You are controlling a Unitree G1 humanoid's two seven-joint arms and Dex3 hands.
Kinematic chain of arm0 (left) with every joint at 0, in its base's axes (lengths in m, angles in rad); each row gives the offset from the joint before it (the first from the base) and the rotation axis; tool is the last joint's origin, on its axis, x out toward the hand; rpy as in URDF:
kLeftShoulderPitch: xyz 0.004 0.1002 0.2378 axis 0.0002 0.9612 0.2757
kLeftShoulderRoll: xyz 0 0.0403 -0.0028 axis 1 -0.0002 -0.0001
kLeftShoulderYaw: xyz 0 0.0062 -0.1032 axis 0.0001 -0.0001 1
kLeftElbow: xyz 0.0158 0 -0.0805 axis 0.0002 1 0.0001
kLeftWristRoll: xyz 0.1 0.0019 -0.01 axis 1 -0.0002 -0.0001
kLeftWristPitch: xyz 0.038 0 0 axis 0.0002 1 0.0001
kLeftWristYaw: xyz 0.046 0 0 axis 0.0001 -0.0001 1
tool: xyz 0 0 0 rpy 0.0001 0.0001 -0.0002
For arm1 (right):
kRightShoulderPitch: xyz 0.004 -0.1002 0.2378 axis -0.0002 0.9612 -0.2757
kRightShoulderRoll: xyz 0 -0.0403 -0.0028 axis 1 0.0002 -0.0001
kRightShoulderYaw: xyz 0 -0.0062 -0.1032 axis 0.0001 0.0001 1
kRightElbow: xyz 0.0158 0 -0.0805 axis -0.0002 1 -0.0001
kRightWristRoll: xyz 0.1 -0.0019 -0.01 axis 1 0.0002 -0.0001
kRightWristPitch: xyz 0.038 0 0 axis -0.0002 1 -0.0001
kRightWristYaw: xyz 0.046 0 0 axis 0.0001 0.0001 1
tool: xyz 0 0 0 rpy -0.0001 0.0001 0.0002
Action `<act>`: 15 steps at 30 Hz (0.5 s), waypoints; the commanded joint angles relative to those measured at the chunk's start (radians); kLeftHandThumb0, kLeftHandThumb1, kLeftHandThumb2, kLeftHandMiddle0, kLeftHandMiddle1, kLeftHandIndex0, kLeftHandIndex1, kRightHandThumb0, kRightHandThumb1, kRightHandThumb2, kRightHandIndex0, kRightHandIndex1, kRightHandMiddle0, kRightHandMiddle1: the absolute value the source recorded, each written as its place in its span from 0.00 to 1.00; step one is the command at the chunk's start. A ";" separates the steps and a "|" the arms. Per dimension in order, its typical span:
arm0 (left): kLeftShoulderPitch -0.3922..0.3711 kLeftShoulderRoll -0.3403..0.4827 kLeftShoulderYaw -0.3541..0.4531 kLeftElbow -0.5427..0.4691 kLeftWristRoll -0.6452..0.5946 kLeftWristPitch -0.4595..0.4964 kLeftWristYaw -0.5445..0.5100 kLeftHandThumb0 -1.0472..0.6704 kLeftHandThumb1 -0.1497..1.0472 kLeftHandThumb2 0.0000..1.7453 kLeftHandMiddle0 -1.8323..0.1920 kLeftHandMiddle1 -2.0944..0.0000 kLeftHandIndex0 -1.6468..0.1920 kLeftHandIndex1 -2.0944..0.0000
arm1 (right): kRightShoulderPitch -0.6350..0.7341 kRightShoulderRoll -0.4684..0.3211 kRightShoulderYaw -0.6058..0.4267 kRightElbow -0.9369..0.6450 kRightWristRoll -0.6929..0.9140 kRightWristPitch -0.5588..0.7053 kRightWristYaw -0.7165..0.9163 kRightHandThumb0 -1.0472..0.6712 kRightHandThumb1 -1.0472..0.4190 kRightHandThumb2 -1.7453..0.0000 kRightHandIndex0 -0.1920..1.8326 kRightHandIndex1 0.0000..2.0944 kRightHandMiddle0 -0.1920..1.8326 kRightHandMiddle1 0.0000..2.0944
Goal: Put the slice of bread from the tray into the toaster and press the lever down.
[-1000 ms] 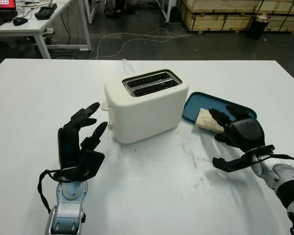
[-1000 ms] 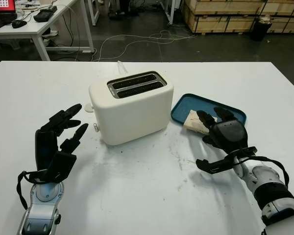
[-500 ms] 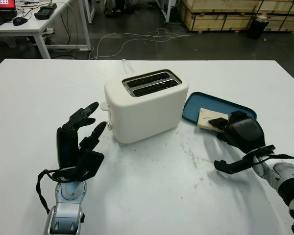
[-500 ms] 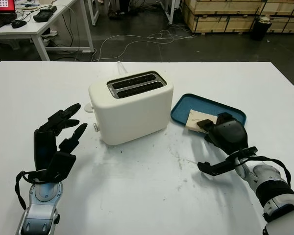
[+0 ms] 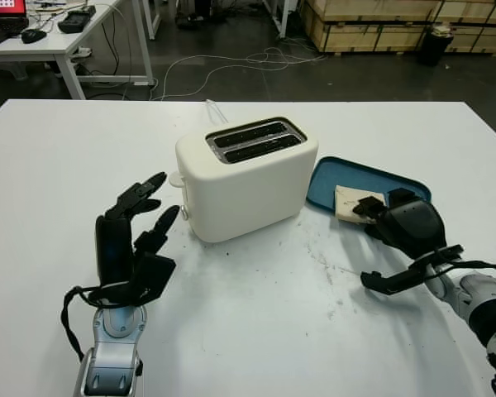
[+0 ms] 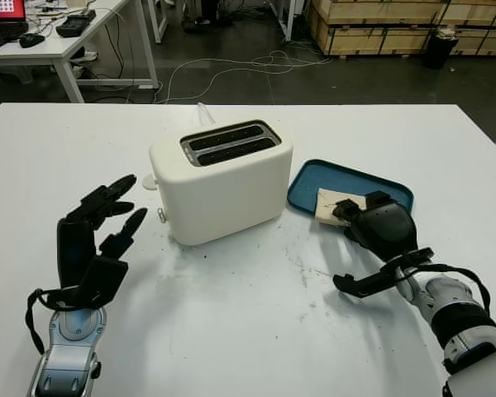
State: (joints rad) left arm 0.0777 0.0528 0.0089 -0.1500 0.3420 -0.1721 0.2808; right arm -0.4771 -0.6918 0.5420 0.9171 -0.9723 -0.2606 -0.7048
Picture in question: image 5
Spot white table leg frame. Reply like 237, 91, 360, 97
142, 0, 162, 41
264, 0, 298, 39

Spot black laptop red screen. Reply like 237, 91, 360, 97
0, 0, 30, 47

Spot black trash bin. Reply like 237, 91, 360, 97
416, 24, 455, 66

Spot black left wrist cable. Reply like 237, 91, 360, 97
60, 285, 108, 361

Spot white two-slot toaster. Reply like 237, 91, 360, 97
174, 116, 320, 244

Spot person legs dark shoes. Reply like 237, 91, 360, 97
176, 0, 214, 30

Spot plywood crate stack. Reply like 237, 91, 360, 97
299, 0, 496, 57

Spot blue plastic tray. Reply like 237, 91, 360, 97
304, 155, 434, 222

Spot white office desk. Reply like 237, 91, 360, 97
0, 0, 156, 100

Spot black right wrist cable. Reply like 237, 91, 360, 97
433, 247, 496, 285

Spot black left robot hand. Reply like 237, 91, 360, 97
93, 171, 182, 290

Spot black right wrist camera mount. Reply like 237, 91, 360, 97
360, 243, 466, 297

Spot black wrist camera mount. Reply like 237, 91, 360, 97
360, 243, 466, 297
86, 252, 178, 309

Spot white toaster power cord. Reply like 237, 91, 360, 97
204, 98, 232, 126

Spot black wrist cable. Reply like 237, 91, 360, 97
60, 285, 108, 361
433, 247, 496, 285

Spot white cable on floor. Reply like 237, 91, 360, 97
150, 45, 327, 103

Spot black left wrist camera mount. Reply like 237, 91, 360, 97
86, 252, 178, 309

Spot white bread slice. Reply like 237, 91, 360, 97
333, 184, 388, 227

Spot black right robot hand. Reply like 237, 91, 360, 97
352, 188, 447, 260

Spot black computer mouse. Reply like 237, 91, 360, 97
20, 28, 47, 44

